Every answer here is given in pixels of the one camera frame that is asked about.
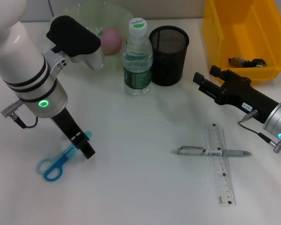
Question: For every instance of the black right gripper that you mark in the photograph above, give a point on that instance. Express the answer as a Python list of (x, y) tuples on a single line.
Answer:
[(243, 96)]

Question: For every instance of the pink toy peach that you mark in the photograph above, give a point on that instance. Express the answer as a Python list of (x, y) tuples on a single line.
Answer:
[(112, 41)]

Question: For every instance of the blue plastic scissors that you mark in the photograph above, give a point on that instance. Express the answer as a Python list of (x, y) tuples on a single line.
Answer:
[(51, 173)]

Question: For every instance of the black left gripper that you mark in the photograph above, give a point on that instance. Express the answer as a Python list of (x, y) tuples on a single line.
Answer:
[(65, 124)]

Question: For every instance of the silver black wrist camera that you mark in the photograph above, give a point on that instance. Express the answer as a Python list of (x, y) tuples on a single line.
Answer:
[(72, 37)]

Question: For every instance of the clear plastic ruler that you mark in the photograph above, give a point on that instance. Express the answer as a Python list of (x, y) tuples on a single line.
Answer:
[(222, 178)]

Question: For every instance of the yellow plastic bin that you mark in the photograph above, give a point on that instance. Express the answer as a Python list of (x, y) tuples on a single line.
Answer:
[(248, 35)]

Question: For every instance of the clear green-label water bottle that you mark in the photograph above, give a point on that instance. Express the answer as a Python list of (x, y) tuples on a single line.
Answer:
[(138, 61)]

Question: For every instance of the green plastic wrapper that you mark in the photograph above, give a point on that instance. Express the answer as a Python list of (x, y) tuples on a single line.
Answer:
[(246, 62)]

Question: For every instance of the translucent green fruit bowl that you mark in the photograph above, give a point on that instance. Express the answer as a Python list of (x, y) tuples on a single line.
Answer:
[(114, 14)]

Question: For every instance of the grey ballpoint pen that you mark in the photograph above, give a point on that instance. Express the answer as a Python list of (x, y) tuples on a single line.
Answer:
[(192, 151)]

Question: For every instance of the black mesh pen holder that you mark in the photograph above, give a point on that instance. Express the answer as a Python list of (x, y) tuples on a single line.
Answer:
[(168, 63)]

